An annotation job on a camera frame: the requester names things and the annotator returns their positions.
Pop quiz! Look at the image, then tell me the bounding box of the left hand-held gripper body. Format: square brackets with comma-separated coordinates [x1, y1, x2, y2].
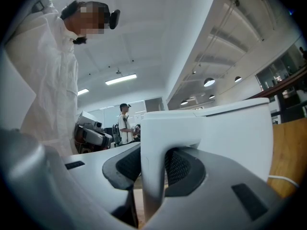
[73, 111, 113, 154]

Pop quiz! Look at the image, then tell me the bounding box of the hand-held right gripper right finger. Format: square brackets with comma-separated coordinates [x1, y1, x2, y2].
[141, 146, 288, 230]

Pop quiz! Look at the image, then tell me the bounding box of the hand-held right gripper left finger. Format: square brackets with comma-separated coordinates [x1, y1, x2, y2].
[62, 142, 142, 228]

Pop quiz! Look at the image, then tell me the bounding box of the long ceiling panel light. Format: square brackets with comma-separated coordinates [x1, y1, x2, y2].
[105, 73, 138, 86]

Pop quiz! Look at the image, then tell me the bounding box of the person's white coat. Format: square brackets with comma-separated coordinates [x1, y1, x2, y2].
[4, 0, 80, 157]

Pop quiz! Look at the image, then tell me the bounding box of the person's head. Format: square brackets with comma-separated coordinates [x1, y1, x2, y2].
[59, 0, 111, 45]

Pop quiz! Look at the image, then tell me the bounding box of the large dome pendant lamp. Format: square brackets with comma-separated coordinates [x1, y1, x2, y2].
[203, 77, 216, 88]

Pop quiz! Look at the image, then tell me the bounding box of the dark wooden railing beam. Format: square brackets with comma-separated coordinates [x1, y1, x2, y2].
[247, 65, 307, 101]

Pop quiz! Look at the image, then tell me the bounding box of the white cable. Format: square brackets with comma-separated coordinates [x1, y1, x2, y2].
[268, 174, 301, 189]

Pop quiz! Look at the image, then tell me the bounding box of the black head-worn camera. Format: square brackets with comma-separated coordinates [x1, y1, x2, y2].
[108, 9, 121, 30]

